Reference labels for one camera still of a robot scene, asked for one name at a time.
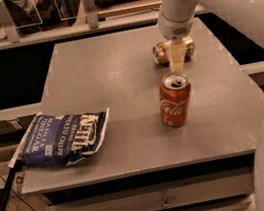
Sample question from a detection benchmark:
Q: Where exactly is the left metal bracket post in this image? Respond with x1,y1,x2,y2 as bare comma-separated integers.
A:
0,0,21,43

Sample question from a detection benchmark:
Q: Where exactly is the upper grey drawer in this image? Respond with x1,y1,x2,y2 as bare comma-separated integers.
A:
46,168,253,211

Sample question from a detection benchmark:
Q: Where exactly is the orange soda can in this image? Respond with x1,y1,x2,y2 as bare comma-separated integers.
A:
152,37,195,66

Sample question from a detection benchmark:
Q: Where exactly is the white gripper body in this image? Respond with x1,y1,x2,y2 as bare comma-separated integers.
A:
157,7,195,40

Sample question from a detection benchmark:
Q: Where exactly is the red Coca-Cola can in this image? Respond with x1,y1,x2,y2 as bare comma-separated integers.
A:
159,72,192,127

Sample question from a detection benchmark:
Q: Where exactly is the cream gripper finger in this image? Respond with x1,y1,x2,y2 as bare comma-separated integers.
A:
167,39,187,72

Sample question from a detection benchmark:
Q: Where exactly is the middle metal bracket post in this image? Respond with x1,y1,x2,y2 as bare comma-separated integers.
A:
82,0,99,29

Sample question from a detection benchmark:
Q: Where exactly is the blue potato chips bag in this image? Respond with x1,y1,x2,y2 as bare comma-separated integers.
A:
8,109,110,168

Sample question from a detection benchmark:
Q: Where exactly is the metal bracket post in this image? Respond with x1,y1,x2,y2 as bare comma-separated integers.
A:
82,0,99,29
0,0,21,43

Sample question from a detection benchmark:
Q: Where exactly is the black metal leg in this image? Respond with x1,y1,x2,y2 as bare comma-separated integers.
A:
0,163,22,211

